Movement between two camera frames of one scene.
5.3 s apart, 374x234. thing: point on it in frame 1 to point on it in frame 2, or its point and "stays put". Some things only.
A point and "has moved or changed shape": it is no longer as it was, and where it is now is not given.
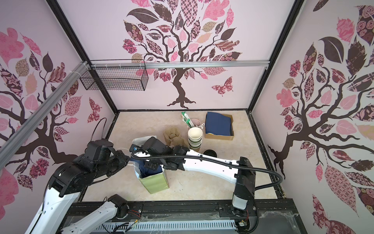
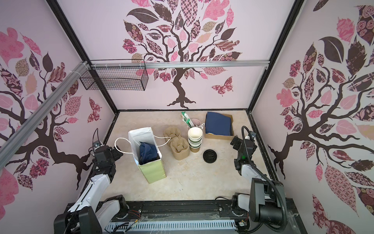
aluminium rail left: [9, 146] stays put
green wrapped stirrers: [186, 118] stays put
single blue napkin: [145, 172] has moved or changed shape
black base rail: [271, 217] stays put
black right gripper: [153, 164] to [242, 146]
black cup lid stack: [210, 152] stays put
